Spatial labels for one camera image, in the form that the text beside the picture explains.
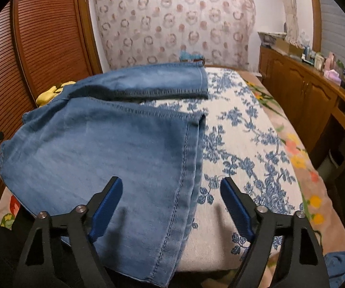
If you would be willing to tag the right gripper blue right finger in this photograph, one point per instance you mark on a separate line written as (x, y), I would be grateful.
(300, 262)

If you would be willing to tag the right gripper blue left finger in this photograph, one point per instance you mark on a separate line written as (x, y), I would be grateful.
(59, 250)

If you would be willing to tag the blue denim jeans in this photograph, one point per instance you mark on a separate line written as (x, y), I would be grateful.
(104, 126)

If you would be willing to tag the blue garment beside bed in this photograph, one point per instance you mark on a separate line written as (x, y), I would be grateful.
(335, 264)

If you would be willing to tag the colourful floral blanket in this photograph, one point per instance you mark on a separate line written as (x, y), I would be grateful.
(315, 202)

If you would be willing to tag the blue floral white bedsheet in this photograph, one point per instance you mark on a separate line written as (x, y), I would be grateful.
(239, 142)

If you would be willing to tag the long wooden sideboard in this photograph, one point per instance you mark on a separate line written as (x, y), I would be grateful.
(314, 105)

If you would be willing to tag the yellow plush toy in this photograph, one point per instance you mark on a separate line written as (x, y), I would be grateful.
(45, 97)

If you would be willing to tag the pink tissue box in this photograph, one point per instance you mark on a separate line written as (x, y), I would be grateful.
(332, 76)

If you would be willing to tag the open cardboard box on sideboard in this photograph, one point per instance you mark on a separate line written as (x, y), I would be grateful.
(287, 48)

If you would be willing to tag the wooden louvred wardrobe door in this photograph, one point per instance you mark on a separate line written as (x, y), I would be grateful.
(42, 43)

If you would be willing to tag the grey window roller shutter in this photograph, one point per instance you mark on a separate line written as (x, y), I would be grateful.
(333, 29)

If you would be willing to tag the circle patterned curtain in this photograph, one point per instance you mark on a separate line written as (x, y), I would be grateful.
(139, 32)

